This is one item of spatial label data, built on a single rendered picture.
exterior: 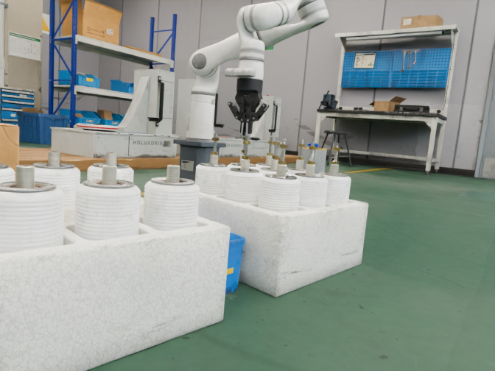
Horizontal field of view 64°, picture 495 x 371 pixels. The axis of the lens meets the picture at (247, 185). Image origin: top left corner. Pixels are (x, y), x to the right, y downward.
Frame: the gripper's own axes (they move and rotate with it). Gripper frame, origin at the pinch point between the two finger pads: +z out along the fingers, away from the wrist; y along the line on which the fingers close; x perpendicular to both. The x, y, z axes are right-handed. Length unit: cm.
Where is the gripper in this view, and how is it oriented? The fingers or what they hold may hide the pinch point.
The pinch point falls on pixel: (246, 129)
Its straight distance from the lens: 117.4
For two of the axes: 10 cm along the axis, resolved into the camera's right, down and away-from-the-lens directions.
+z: -0.8, 9.9, 1.4
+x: -4.7, 0.8, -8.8
